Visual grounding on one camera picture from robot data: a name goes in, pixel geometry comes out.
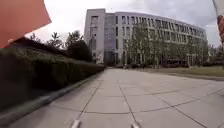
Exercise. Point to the group of trees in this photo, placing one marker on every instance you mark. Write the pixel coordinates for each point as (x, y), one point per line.
(75, 46)

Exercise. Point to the grey paved slab plaza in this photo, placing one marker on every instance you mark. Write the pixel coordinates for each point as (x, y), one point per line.
(140, 96)

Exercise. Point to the large grey multi-storey building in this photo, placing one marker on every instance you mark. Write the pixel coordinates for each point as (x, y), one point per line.
(146, 36)

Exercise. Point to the row of trees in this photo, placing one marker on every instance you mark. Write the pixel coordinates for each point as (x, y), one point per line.
(156, 50)

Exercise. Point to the robot's own part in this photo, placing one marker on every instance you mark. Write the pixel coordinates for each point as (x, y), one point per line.
(135, 125)
(75, 124)

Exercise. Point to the dark green hedge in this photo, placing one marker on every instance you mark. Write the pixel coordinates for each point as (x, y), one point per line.
(43, 70)

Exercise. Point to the grass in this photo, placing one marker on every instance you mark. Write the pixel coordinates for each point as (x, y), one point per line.
(196, 70)

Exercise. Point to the grey stone kerb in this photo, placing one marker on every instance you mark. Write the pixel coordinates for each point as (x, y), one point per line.
(33, 105)

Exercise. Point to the red panel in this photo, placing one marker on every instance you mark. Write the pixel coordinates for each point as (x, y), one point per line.
(20, 16)

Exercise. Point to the red and white object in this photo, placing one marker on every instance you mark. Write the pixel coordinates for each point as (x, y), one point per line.
(220, 23)

